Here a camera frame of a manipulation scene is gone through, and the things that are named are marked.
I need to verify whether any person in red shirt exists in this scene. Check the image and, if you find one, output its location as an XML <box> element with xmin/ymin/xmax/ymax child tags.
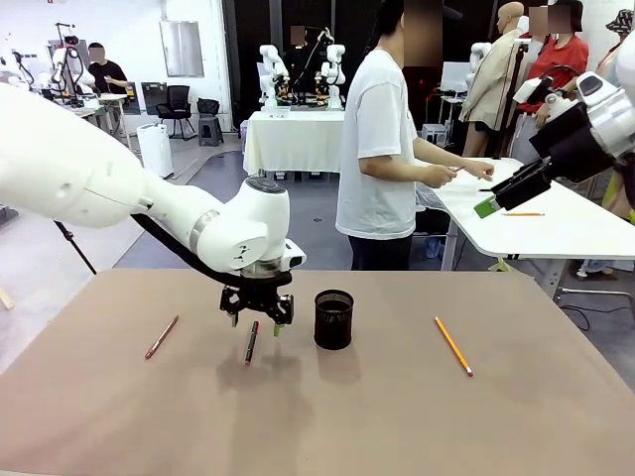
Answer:
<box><xmin>524</xmin><ymin>0</ymin><xmax>591</xmax><ymax>131</ymax></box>

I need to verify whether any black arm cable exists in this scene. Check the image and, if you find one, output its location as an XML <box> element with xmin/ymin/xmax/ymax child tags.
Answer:
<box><xmin>129</xmin><ymin>211</ymin><xmax>294</xmax><ymax>290</ymax></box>
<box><xmin>538</xmin><ymin>63</ymin><xmax>581</xmax><ymax>95</ymax></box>

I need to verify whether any black office chair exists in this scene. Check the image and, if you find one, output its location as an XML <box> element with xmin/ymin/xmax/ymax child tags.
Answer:
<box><xmin>156</xmin><ymin>84</ymin><xmax>197</xmax><ymax>141</ymax></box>

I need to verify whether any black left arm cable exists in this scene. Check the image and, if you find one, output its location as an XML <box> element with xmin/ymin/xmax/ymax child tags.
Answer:
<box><xmin>129</xmin><ymin>211</ymin><xmax>294</xmax><ymax>290</ymax></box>

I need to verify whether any mannequin in beige coat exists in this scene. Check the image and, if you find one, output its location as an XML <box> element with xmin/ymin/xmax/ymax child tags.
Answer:
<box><xmin>458</xmin><ymin>2</ymin><xmax>530</xmax><ymax>159</ymax></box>

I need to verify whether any black marker with red cap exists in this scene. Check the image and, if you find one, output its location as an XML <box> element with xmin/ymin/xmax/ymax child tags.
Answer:
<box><xmin>242</xmin><ymin>320</ymin><xmax>261</xmax><ymax>367</ymax></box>

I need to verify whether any red-brown pencil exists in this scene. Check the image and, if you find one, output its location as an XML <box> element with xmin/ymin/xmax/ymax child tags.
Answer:
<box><xmin>144</xmin><ymin>314</ymin><xmax>180</xmax><ymax>361</ymax></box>

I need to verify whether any black tripod leg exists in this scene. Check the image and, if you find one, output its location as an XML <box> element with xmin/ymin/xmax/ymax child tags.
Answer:
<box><xmin>53</xmin><ymin>220</ymin><xmax>98</xmax><ymax>277</ymax></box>

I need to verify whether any person in white T-shirt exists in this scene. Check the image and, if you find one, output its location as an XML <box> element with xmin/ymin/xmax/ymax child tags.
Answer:
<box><xmin>335</xmin><ymin>0</ymin><xmax>445</xmax><ymax>272</ymax></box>

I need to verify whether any person's left hand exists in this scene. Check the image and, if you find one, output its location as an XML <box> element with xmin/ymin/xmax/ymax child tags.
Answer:
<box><xmin>464</xmin><ymin>161</ymin><xmax>496</xmax><ymax>182</ymax></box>

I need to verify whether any white desk with metal legs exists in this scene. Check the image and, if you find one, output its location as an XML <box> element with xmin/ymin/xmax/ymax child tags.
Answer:
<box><xmin>430</xmin><ymin>157</ymin><xmax>635</xmax><ymax>298</ymax></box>

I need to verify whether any seated person in black T-shirt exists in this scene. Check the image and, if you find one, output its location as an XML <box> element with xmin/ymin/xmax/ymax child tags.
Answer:
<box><xmin>87</xmin><ymin>43</ymin><xmax>131</xmax><ymax>96</ymax></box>

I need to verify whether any standing person in dark clothes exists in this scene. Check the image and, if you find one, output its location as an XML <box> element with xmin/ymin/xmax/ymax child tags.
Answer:
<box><xmin>286</xmin><ymin>24</ymin><xmax>312</xmax><ymax>100</ymax></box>

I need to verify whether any white background robot on stand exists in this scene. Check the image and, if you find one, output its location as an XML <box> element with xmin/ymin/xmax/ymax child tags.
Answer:
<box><xmin>48</xmin><ymin>22</ymin><xmax>98</xmax><ymax>108</ymax></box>

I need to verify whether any dark leaning board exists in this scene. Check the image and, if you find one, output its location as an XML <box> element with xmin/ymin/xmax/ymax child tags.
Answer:
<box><xmin>140</xmin><ymin>81</ymin><xmax>168</xmax><ymax>116</ymax></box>

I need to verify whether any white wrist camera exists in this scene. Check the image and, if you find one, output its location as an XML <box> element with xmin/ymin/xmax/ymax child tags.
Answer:
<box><xmin>285</xmin><ymin>241</ymin><xmax>308</xmax><ymax>272</ymax></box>
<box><xmin>513</xmin><ymin>76</ymin><xmax>555</xmax><ymax>105</ymax></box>

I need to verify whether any person's right hand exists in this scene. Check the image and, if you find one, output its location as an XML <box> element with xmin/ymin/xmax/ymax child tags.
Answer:
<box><xmin>427</xmin><ymin>163</ymin><xmax>465</xmax><ymax>189</ymax></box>

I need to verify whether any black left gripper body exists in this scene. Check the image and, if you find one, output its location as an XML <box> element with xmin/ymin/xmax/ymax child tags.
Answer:
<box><xmin>225</xmin><ymin>282</ymin><xmax>291</xmax><ymax>311</ymax></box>

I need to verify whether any white air purifier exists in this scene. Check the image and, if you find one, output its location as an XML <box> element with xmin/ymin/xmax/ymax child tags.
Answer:
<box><xmin>136</xmin><ymin>123</ymin><xmax>176</xmax><ymax>180</ymax></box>

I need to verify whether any metal wall panel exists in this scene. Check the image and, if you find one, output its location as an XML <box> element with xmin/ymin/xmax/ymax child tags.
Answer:
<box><xmin>159</xmin><ymin>20</ymin><xmax>205</xmax><ymax>79</ymax></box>

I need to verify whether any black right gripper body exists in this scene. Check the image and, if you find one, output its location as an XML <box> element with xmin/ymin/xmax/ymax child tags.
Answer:
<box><xmin>529</xmin><ymin>102</ymin><xmax>615</xmax><ymax>183</ymax></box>

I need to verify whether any black mesh pen holder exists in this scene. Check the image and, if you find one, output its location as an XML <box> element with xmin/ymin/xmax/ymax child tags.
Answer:
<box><xmin>314</xmin><ymin>290</ymin><xmax>355</xmax><ymax>351</ymax></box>

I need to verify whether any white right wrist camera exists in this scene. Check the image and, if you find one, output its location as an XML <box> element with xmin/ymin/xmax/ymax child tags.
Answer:
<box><xmin>513</xmin><ymin>76</ymin><xmax>555</xmax><ymax>105</ymax></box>

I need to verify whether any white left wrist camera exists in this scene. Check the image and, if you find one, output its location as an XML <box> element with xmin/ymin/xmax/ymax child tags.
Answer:
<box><xmin>285</xmin><ymin>241</ymin><xmax>308</xmax><ymax>272</ymax></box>

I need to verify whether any figure with patterned bucket hat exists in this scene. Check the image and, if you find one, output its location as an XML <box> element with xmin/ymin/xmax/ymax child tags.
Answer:
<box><xmin>597</xmin><ymin>10</ymin><xmax>635</xmax><ymax>80</ymax></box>

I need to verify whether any long yellow pencil pink eraser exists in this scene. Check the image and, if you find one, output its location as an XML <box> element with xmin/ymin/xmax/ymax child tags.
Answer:
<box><xmin>434</xmin><ymin>315</ymin><xmax>474</xmax><ymax>378</ymax></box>

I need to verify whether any mannequin in dark red top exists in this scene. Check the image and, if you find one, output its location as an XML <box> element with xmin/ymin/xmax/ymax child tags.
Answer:
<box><xmin>402</xmin><ymin>64</ymin><xmax>444</xmax><ymax>155</ymax></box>

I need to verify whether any black plastic stool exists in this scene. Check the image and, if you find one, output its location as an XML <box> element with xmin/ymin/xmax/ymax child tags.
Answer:
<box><xmin>196</xmin><ymin>97</ymin><xmax>225</xmax><ymax>148</ymax></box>

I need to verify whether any table with white cloth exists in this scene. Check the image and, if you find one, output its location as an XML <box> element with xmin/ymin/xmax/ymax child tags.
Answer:
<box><xmin>241</xmin><ymin>109</ymin><xmax>347</xmax><ymax>176</ymax></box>

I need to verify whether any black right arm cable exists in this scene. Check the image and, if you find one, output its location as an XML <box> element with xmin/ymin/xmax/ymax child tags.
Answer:
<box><xmin>538</xmin><ymin>63</ymin><xmax>581</xmax><ymax>95</ymax></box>

